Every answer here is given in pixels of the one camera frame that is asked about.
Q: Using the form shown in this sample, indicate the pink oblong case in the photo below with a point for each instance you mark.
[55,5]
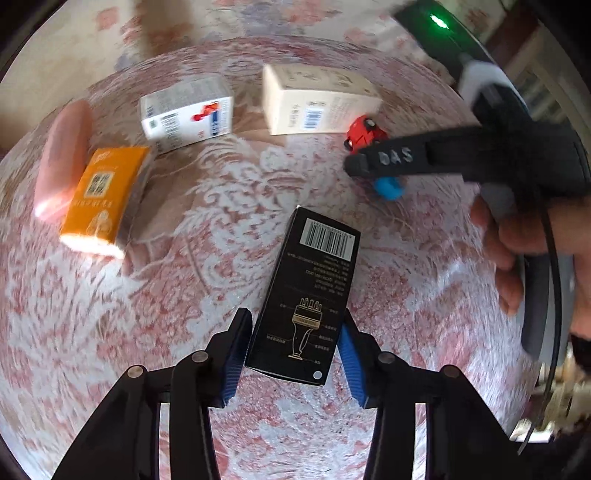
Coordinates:
[64,138]

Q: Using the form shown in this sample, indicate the white box with red print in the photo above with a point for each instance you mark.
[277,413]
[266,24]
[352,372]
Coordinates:
[184,115]

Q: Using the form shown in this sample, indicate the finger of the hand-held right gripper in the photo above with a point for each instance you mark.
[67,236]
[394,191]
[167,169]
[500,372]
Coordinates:
[415,157]

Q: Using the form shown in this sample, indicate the floral bed sheet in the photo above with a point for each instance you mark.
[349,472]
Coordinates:
[277,18]

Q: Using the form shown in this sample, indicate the person's right hand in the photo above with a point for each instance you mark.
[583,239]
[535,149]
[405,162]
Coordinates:
[508,237]

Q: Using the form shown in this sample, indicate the red toy car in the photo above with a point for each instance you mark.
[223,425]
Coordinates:
[364,131]

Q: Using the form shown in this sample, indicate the cream box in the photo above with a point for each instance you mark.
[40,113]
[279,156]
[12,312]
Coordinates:
[314,97]

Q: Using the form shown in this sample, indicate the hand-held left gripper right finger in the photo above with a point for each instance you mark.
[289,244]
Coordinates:
[353,364]

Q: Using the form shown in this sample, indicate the black box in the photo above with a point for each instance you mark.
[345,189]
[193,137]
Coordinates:
[309,277]

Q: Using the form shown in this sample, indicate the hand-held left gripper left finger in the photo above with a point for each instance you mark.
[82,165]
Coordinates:
[233,355]

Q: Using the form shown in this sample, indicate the small blue toy piece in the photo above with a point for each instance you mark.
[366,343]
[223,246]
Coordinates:
[388,187]

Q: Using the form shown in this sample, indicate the orange box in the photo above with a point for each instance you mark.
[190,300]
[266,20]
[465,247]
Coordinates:
[104,194]

